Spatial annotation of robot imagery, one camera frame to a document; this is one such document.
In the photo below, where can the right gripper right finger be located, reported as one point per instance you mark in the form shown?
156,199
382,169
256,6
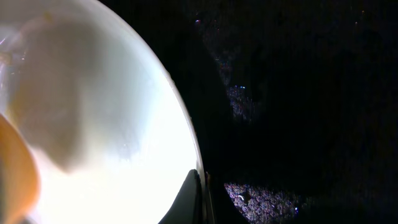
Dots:
210,216

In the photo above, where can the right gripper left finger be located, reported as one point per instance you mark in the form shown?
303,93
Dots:
186,208

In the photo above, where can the green yellow sponge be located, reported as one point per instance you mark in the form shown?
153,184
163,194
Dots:
20,185

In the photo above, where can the black round tray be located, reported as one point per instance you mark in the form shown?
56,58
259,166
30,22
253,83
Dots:
294,103

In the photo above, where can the mint green plate right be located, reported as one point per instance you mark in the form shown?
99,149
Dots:
109,133

